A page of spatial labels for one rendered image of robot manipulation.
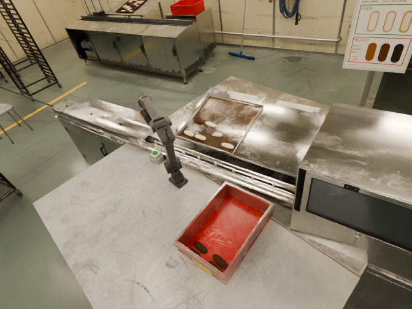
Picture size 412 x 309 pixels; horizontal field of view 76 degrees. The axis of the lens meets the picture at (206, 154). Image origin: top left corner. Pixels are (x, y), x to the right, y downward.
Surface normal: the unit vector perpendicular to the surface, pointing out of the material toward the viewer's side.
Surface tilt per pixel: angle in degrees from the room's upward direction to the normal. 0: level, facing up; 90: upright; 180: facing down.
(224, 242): 0
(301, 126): 10
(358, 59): 90
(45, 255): 0
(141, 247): 0
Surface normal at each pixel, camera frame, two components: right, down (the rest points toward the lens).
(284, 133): -0.24, -0.60
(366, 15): -0.48, 0.65
